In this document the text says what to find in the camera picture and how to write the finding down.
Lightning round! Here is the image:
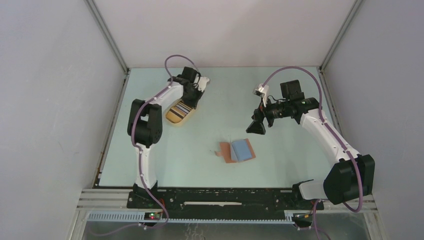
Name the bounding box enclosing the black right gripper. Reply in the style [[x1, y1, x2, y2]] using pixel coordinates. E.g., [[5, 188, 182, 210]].
[[246, 95, 290, 135]]

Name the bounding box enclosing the pink leather card holder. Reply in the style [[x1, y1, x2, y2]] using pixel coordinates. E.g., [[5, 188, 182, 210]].
[[215, 138, 256, 164]]

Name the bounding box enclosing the beige oval card tray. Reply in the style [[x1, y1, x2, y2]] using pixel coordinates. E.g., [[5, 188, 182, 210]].
[[164, 99, 196, 127]]

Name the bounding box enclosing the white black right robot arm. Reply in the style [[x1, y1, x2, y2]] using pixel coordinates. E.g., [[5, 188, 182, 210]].
[[246, 80, 375, 209]]

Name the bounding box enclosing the stack of grey cards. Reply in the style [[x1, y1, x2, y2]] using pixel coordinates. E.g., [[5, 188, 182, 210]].
[[165, 101, 195, 124]]

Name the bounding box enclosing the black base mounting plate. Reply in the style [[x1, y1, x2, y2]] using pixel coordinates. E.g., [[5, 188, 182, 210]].
[[126, 187, 314, 221]]

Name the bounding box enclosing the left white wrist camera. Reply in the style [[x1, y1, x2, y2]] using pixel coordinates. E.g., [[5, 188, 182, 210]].
[[193, 75, 211, 93]]

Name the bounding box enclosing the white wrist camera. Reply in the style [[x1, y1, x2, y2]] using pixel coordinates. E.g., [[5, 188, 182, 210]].
[[253, 83, 269, 107], [193, 75, 211, 93]]

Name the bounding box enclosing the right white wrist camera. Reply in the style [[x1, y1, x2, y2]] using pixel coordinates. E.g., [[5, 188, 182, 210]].
[[253, 83, 269, 107]]

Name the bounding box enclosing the aluminium frame rail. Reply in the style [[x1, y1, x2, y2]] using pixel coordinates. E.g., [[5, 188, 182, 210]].
[[76, 188, 379, 214]]

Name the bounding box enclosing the white perforated cable duct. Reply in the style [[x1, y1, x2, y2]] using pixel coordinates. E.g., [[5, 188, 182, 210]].
[[86, 210, 294, 224]]

